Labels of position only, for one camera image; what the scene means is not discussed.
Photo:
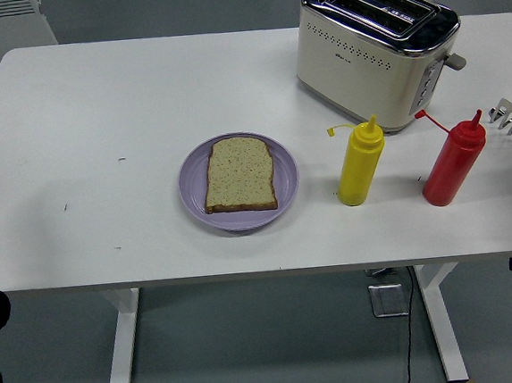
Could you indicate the white table leg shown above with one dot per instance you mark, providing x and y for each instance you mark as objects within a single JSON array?
[
  {"x": 442, "y": 318},
  {"x": 121, "y": 346}
]

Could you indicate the white air conditioner unit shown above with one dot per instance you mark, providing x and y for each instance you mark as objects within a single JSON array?
[{"x": 4, "y": 30}]

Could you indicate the metal floor outlet box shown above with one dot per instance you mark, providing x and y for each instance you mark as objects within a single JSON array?
[{"x": 389, "y": 300}]

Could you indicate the yellow squeeze bottle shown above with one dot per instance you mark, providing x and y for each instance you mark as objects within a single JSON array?
[{"x": 361, "y": 164}]

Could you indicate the cream and chrome toaster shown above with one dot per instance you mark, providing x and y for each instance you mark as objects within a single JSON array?
[{"x": 361, "y": 57}]

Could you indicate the purple plate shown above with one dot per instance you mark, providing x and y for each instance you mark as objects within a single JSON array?
[{"x": 192, "y": 183}]

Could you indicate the slice of bread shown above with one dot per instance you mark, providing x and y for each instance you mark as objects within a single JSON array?
[{"x": 241, "y": 175}]

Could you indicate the red squeeze bottle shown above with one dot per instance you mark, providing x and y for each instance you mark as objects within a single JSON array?
[{"x": 453, "y": 165}]

